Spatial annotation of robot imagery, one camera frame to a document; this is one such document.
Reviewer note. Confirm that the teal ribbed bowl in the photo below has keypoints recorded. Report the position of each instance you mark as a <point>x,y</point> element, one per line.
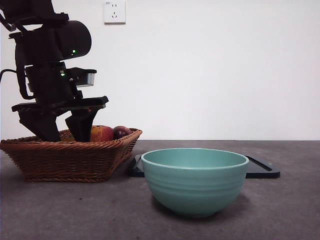
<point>195,190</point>

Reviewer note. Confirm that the dark rectangular tray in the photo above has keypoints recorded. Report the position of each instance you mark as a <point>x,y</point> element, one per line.
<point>260,171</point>

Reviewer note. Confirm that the brown wicker basket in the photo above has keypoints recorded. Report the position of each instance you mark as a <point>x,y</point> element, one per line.
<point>70,160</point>

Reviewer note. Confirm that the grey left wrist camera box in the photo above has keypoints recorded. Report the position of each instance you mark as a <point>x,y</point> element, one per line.
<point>88,78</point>

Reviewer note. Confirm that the red yellow apple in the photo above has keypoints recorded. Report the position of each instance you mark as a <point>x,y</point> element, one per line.
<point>102,133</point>

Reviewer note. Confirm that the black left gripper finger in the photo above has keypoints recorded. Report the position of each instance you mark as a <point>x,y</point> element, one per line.
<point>81,125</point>
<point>42,125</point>

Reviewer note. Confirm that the white wall power socket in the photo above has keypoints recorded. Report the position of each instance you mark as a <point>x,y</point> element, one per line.
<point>115,12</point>

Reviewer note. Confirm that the dark purple fruit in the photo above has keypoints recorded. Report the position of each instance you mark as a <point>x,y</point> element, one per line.
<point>121,132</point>

